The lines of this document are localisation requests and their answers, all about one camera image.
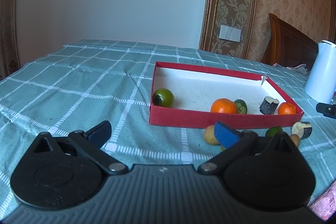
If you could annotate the small dark eggplant piece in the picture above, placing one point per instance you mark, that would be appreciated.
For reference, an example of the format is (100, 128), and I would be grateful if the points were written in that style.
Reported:
(302, 130)

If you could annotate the wooden headboard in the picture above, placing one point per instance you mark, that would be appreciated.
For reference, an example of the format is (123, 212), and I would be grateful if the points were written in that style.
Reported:
(286, 43)

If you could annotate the small orange mandarin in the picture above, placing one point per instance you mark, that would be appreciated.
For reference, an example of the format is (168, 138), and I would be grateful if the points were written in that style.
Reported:
(287, 109)

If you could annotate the large orange mandarin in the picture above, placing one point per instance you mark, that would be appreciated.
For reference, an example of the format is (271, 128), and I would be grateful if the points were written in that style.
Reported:
(223, 106)

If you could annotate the white kettle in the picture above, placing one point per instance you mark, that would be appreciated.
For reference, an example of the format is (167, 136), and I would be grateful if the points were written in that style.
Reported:
(321, 74)

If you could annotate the green cucumber piece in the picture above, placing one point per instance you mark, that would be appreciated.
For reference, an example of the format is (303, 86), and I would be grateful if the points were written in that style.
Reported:
(241, 106)

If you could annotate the red cardboard box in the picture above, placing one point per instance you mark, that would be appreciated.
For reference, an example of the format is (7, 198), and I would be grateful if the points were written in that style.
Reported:
(210, 87)

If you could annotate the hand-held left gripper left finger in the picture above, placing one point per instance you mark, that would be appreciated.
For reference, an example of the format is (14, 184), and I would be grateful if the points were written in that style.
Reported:
(101, 132)

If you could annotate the brown pear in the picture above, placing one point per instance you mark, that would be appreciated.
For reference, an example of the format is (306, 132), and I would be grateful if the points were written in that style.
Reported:
(210, 134)

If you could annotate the white light switch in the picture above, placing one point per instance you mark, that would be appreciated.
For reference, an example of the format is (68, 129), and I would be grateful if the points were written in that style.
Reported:
(230, 33)

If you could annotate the green lime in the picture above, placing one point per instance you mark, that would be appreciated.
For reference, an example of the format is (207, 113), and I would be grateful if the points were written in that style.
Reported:
(274, 131)

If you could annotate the pink patterned clothing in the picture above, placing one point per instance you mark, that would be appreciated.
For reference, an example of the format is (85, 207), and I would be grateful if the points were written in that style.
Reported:
(325, 203)

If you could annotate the green checked bed sheet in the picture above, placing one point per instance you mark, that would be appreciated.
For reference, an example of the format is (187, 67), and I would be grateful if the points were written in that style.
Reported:
(78, 87)

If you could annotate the small brown round fruit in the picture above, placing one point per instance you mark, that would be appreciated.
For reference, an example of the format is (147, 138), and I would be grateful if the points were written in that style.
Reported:
(295, 140)

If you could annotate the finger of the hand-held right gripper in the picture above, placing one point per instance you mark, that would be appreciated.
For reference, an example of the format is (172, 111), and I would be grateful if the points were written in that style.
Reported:
(326, 109)

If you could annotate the green tomato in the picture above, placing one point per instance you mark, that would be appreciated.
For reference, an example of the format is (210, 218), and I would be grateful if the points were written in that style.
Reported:
(164, 98)

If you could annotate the pink crumpled cloth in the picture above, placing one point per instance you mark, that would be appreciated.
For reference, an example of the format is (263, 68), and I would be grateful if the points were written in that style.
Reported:
(296, 67)

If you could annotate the large dark eggplant piece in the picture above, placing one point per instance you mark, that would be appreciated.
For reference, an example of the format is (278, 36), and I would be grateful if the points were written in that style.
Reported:
(268, 106)

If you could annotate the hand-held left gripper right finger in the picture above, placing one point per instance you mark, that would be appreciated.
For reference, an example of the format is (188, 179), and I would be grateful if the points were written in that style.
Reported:
(225, 134)

